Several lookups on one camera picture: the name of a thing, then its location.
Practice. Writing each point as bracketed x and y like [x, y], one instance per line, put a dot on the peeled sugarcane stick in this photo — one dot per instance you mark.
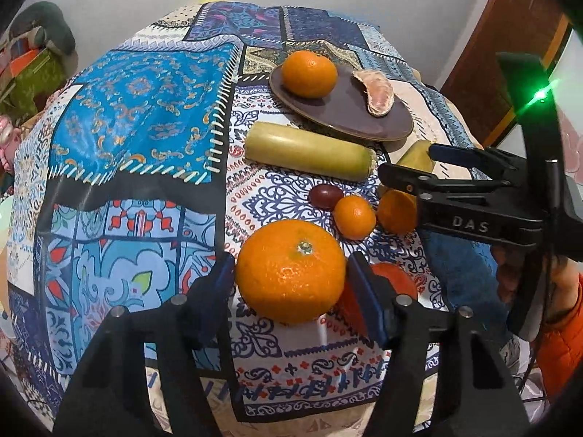
[305, 149]

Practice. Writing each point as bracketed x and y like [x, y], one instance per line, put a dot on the large orange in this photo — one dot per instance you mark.
[290, 273]

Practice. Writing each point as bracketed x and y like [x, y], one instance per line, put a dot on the person's right forearm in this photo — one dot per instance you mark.
[567, 350]

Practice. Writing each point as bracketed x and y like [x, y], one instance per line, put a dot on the short yellow sugarcane piece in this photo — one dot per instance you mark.
[415, 157]

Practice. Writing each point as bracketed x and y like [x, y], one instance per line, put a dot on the small mandarin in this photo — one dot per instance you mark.
[395, 213]
[355, 217]

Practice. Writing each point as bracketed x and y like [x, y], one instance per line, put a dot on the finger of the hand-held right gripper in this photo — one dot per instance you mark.
[460, 154]
[410, 178]

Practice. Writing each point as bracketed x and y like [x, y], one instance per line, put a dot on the green storage box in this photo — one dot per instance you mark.
[32, 84]

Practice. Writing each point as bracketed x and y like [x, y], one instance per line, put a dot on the blue patchwork tablecloth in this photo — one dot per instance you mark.
[136, 100]

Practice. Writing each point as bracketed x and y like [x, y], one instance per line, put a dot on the brown wooden door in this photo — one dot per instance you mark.
[505, 45]

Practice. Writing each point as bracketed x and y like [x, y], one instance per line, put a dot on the person's right hand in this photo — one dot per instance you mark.
[509, 275]

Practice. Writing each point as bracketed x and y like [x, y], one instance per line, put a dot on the red tomato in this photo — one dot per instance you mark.
[397, 278]

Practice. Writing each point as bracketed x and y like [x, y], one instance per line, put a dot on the peeled citrus segment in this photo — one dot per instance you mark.
[377, 95]

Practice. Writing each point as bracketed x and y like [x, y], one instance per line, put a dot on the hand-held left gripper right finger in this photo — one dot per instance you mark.
[364, 302]

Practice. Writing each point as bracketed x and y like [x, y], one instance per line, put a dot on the grey plush shark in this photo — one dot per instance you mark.
[45, 22]

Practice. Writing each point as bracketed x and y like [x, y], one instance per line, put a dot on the blue chair back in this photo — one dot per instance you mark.
[460, 264]

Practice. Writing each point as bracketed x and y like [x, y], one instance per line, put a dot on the orange with dimpled skin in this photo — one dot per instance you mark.
[309, 74]

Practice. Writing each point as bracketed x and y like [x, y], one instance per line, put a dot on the brown oval plate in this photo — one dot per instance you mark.
[337, 111]

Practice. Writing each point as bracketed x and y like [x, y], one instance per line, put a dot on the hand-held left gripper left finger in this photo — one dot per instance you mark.
[217, 298]

